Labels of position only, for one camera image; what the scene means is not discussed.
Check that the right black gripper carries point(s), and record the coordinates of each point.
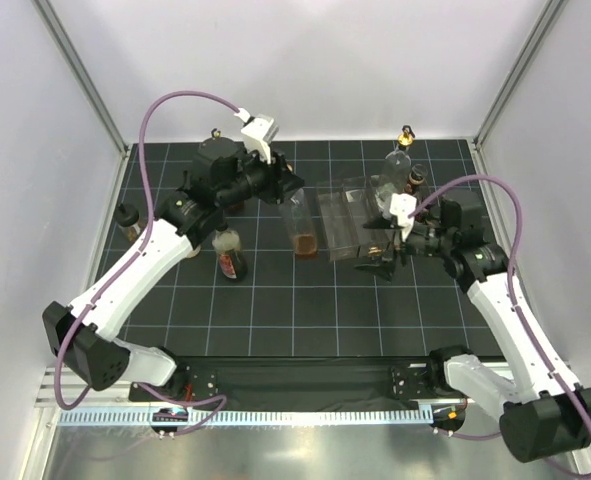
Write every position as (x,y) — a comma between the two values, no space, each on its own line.
(384,269)

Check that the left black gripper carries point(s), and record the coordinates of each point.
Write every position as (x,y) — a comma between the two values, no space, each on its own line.
(278,177)

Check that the glass oil bottle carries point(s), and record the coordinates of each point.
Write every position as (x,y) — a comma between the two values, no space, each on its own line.
(298,221)
(396,167)
(235,208)

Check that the small black spice jar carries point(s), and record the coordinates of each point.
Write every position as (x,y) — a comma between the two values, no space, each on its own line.
(416,179)

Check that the round amber sauce bottle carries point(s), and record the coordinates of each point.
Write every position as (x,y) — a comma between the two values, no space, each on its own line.
(129,221)

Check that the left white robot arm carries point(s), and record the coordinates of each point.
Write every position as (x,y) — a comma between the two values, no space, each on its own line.
(83,334)

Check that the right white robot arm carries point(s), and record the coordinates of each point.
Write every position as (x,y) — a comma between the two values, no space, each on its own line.
(542,409)

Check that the black grid mat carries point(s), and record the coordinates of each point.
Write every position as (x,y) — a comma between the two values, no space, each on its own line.
(294,307)

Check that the clear acrylic organizer tray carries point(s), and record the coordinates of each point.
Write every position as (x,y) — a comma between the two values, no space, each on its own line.
(345,205)

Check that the dark sauce bottle red label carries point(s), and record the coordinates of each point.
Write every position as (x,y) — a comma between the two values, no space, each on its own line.
(227,245)

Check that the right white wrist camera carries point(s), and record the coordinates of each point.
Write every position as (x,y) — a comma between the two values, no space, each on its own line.
(399,211)

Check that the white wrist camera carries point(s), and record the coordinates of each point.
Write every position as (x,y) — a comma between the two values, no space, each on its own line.
(399,211)
(257,133)

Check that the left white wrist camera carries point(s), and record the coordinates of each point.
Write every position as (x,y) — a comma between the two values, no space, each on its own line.
(257,133)

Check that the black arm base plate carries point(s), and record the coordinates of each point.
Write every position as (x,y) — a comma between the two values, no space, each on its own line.
(313,384)

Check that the white slotted cable duct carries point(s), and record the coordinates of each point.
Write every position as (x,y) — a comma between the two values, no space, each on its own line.
(177,418)

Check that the left aluminium frame post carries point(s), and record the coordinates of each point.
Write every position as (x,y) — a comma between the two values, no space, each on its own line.
(64,44)

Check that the aluminium frame post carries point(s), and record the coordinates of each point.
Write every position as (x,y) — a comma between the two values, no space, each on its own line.
(64,44)
(543,25)

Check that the right aluminium frame post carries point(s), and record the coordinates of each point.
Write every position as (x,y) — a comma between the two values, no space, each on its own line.
(543,25)

